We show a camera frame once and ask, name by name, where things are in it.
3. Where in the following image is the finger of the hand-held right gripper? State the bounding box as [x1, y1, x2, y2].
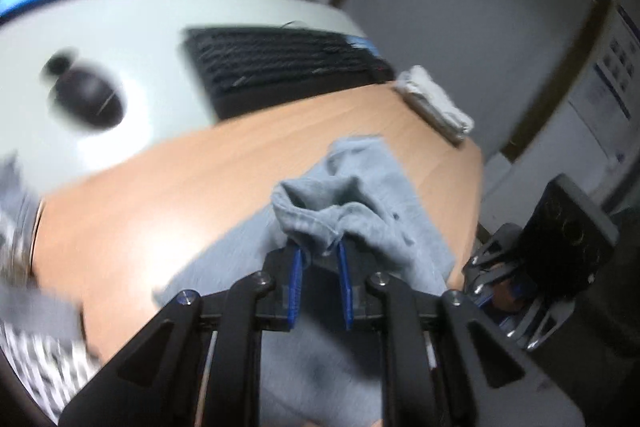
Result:
[461, 222, 524, 299]
[499, 293, 572, 351]

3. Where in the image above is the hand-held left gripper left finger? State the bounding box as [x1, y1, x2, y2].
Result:
[57, 246, 307, 427]

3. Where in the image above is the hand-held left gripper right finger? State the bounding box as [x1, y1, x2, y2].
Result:
[335, 239, 587, 427]

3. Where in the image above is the grey printed sweatshirt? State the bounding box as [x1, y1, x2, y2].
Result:
[152, 134, 457, 427]

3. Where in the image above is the folded white cloth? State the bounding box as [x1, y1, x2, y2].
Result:
[394, 65, 476, 146]

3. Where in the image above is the black keyboard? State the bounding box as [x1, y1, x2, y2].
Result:
[181, 26, 396, 120]

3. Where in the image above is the blue white card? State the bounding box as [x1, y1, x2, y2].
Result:
[347, 35, 382, 58]

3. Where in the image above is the white desk mat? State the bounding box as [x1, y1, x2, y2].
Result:
[0, 0, 382, 190]

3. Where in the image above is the black computer mouse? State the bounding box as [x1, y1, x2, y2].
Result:
[50, 64, 129, 130]

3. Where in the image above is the patterned grey fabric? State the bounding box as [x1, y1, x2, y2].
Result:
[0, 152, 102, 414]

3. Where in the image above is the small black object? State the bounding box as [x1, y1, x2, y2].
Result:
[42, 51, 77, 78]

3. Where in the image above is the white blue wall poster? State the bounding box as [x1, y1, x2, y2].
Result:
[570, 4, 640, 168]

